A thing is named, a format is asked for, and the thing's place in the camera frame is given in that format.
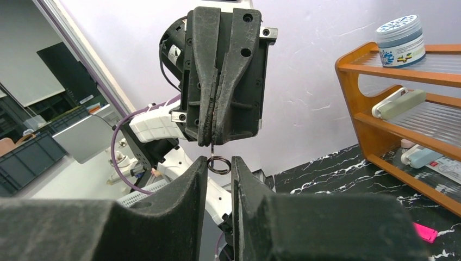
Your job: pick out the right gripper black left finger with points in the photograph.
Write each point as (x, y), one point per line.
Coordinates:
(166, 225)

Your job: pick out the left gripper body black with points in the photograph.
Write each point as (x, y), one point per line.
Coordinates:
(220, 61)

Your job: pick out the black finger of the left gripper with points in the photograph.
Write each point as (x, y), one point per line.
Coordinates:
(238, 94)
(203, 25)

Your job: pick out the blue white round tin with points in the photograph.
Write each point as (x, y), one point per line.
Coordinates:
(400, 42)

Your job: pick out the white blue item bottom shelf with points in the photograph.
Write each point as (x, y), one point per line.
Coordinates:
(417, 156)

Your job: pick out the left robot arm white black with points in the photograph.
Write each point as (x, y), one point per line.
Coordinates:
(153, 132)

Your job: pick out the small key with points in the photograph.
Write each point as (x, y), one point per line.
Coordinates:
(218, 164)

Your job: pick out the orange wooden shelf rack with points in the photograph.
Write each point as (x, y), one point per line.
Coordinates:
(434, 123)

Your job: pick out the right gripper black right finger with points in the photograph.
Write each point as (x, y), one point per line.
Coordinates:
(272, 226)

